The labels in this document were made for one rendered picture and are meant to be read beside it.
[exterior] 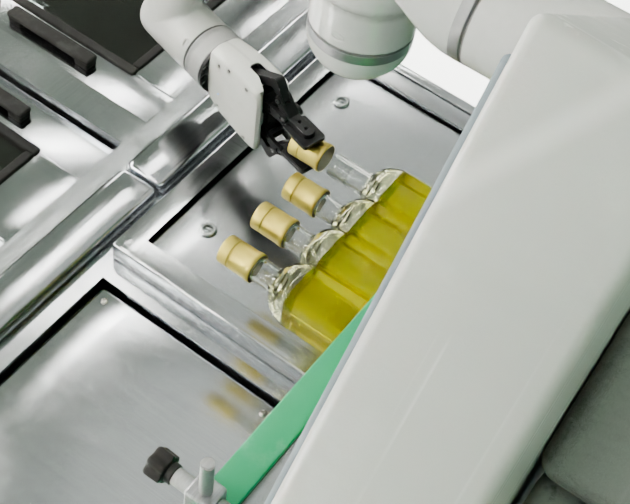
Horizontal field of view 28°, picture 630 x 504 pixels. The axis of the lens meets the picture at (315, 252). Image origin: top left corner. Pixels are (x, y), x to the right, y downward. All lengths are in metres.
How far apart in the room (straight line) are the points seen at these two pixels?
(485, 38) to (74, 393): 0.69
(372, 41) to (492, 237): 0.87
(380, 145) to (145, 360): 0.43
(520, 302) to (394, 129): 1.47
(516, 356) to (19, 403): 1.26
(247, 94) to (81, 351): 0.35
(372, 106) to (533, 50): 1.50
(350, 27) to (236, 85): 0.44
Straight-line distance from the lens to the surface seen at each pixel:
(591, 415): 0.24
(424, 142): 1.65
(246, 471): 1.06
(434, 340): 0.20
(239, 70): 1.46
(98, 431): 1.42
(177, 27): 1.54
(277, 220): 1.36
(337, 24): 1.05
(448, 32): 0.99
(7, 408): 1.44
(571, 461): 0.24
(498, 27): 0.97
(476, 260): 0.19
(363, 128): 1.66
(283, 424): 1.09
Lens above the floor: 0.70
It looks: 16 degrees up
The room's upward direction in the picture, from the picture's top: 57 degrees counter-clockwise
